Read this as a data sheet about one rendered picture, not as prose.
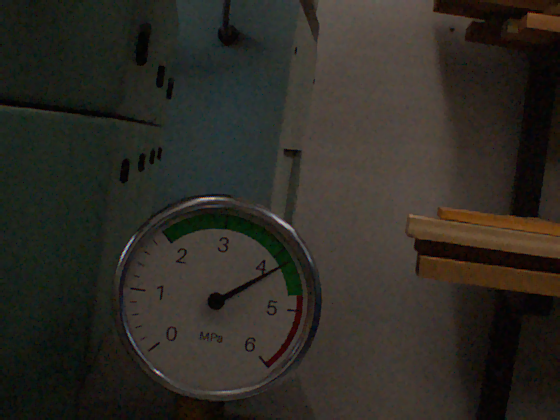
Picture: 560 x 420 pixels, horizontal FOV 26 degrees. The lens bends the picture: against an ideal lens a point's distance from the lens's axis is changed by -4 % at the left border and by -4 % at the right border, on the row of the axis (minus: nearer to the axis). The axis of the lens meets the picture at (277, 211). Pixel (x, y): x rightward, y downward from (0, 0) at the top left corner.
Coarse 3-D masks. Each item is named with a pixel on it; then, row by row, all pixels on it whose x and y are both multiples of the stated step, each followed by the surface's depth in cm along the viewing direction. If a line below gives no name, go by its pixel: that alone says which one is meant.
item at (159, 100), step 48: (0, 0) 42; (48, 0) 42; (96, 0) 43; (144, 0) 47; (0, 48) 42; (48, 48) 43; (96, 48) 43; (144, 48) 47; (0, 96) 43; (48, 96) 43; (96, 96) 43; (144, 96) 59
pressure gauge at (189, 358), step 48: (144, 240) 37; (192, 240) 37; (240, 240) 37; (288, 240) 37; (144, 288) 37; (192, 288) 37; (288, 288) 37; (144, 336) 37; (192, 336) 37; (240, 336) 37; (288, 336) 37; (192, 384) 37; (240, 384) 37
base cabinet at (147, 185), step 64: (0, 128) 43; (64, 128) 43; (128, 128) 50; (0, 192) 43; (64, 192) 43; (128, 192) 57; (0, 256) 43; (64, 256) 43; (0, 320) 43; (64, 320) 43; (0, 384) 43; (64, 384) 43
